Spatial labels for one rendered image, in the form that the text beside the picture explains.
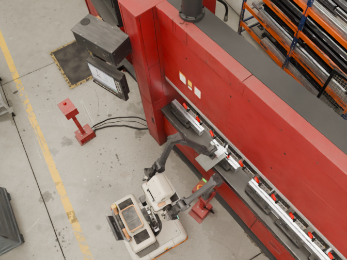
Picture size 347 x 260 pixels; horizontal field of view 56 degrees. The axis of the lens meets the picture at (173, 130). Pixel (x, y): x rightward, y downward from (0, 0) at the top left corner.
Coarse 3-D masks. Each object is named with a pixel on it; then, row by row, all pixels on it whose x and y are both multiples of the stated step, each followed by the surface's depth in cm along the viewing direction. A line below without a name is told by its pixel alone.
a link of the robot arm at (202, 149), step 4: (184, 136) 285; (180, 140) 278; (184, 140) 283; (188, 140) 287; (184, 144) 282; (188, 144) 289; (192, 144) 291; (196, 144) 295; (200, 144) 303; (196, 148) 297; (200, 148) 300; (204, 148) 304; (200, 152) 303; (204, 152) 306; (208, 152) 308
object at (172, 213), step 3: (171, 207) 286; (174, 207) 283; (168, 210) 286; (171, 210) 283; (174, 210) 282; (168, 213) 284; (171, 213) 283; (174, 213) 283; (177, 213) 283; (171, 216) 283; (174, 216) 283; (171, 219) 282; (174, 219) 284
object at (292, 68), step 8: (264, 32) 486; (264, 40) 477; (272, 40) 478; (272, 48) 469; (280, 48) 472; (280, 56) 460; (288, 64) 452; (296, 64) 459; (296, 72) 444; (304, 72) 451; (304, 80) 437; (312, 80) 443; (312, 88) 430; (320, 88) 437; (328, 104) 419; (336, 104) 424
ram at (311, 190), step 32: (192, 64) 264; (192, 96) 304; (224, 96) 251; (224, 128) 287; (256, 128) 239; (256, 160) 271; (288, 160) 228; (288, 192) 258; (320, 192) 218; (320, 224) 245
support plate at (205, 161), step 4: (200, 156) 331; (204, 156) 331; (208, 156) 331; (220, 156) 330; (224, 156) 330; (196, 160) 329; (200, 160) 329; (204, 160) 329; (208, 160) 328; (212, 160) 328; (216, 160) 328; (200, 164) 327; (204, 164) 327; (208, 164) 327; (212, 164) 326; (204, 168) 325; (208, 168) 325
